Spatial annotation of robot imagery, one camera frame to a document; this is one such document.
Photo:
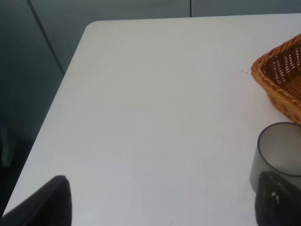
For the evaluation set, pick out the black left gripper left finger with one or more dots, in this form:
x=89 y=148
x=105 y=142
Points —
x=51 y=205

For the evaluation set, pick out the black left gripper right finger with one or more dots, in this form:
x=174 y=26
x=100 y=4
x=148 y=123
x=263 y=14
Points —
x=277 y=202

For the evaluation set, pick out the brown wicker basket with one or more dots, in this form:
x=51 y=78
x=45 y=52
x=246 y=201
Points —
x=278 y=72

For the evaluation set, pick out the grey translucent plastic cup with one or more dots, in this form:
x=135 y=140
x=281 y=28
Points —
x=278 y=150

